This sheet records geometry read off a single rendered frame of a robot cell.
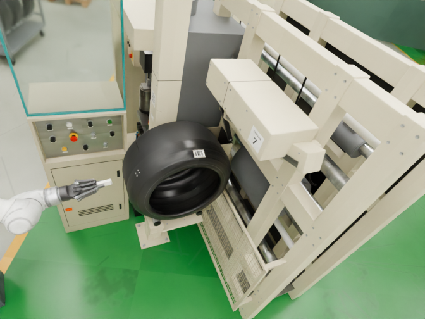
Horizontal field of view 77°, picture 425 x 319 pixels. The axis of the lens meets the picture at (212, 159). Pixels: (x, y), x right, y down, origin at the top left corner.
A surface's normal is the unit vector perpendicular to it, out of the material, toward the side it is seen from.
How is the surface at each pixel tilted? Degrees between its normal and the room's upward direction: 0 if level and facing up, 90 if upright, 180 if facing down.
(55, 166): 90
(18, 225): 67
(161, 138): 22
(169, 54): 90
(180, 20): 90
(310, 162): 72
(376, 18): 90
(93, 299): 0
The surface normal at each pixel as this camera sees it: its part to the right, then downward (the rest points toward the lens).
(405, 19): -0.01, 0.70
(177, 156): 0.23, 0.00
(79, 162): 0.38, 0.70
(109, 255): 0.20, -0.70
